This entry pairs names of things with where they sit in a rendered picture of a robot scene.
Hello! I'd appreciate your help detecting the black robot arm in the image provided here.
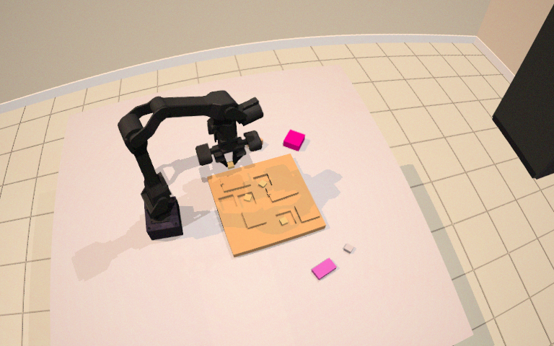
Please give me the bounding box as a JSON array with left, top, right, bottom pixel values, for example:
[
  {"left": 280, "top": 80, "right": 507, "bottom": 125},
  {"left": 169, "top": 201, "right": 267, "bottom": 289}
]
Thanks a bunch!
[{"left": 118, "top": 90, "right": 263, "bottom": 224}]

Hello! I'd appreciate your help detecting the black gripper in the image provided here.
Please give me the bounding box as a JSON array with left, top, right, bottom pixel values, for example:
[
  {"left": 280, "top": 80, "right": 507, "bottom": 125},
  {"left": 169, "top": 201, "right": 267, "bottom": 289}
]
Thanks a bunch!
[{"left": 195, "top": 130, "right": 262, "bottom": 167}]

